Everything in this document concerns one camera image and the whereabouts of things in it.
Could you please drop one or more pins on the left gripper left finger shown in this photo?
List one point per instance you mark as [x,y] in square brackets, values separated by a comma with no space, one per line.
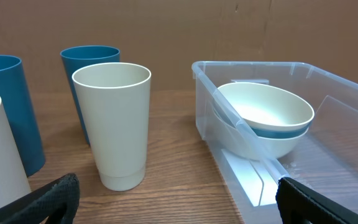
[54,203]

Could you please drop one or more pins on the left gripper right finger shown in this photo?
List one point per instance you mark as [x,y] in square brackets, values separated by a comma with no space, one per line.
[298,204]

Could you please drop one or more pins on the cream bowl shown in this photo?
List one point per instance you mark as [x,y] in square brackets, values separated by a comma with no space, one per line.
[268,107]
[232,140]

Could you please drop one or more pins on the dark blue bowl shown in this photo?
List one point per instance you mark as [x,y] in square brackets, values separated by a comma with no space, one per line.
[261,132]

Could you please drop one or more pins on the clear plastic storage container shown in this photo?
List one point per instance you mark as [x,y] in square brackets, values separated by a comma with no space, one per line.
[326,157]

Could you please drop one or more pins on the cream tall cup right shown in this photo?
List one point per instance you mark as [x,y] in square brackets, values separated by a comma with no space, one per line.
[114,99]

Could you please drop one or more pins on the dark blue tall cup left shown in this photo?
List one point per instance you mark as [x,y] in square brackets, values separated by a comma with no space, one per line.
[20,113]

